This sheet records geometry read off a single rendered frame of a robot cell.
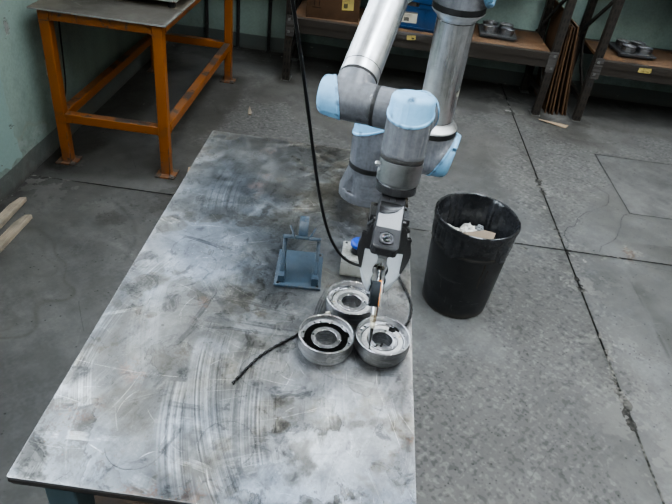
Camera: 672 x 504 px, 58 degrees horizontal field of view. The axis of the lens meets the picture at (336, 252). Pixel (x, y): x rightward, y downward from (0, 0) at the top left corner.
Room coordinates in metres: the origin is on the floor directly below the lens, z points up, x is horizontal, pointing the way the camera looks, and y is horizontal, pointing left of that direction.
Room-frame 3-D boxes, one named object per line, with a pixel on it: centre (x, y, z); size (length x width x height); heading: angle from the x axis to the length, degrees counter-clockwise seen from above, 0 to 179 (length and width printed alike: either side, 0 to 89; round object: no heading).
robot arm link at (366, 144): (1.42, -0.07, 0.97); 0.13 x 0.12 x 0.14; 78
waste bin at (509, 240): (2.02, -0.53, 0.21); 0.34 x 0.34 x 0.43
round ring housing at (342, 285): (0.93, -0.05, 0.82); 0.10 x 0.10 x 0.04
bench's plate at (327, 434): (1.07, 0.13, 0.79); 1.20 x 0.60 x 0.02; 0
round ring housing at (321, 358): (0.82, 0.00, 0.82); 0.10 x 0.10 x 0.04
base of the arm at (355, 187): (1.42, -0.06, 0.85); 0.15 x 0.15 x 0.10
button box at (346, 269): (1.09, -0.05, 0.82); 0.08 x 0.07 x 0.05; 0
